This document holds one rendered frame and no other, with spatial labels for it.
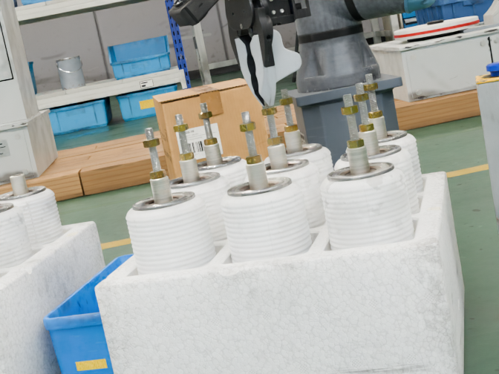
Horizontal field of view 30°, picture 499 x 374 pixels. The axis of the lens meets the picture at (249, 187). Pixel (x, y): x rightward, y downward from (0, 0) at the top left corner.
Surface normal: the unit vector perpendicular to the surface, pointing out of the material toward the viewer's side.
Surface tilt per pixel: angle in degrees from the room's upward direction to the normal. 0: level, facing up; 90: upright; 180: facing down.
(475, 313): 0
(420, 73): 90
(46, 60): 90
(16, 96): 90
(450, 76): 90
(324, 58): 73
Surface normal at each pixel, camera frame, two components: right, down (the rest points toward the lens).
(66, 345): -0.19, 0.24
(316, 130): -0.63, 0.25
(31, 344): 0.97, -0.15
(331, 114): 0.08, 0.15
